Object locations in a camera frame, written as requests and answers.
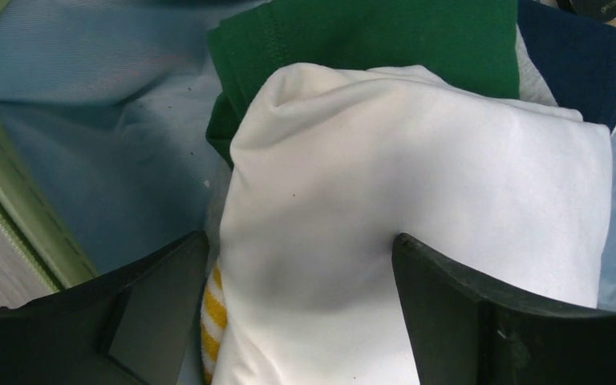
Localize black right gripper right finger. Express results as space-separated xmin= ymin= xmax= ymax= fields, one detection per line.
xmin=392 ymin=233 xmax=606 ymax=384

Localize green ribbed hard-shell suitcase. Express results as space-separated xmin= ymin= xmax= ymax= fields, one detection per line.
xmin=0 ymin=1 xmax=616 ymax=312

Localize navy blue folded garment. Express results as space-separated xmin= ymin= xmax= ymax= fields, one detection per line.
xmin=517 ymin=1 xmax=616 ymax=131

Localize yellow white striped garment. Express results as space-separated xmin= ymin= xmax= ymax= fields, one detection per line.
xmin=200 ymin=262 xmax=227 ymax=384

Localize dark green folded garment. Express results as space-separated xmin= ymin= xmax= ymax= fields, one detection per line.
xmin=206 ymin=0 xmax=520 ymax=160

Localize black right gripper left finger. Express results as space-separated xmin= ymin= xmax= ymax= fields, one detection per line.
xmin=26 ymin=232 xmax=209 ymax=384

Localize black round jar lid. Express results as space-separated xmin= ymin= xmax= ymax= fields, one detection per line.
xmin=556 ymin=0 xmax=616 ymax=22

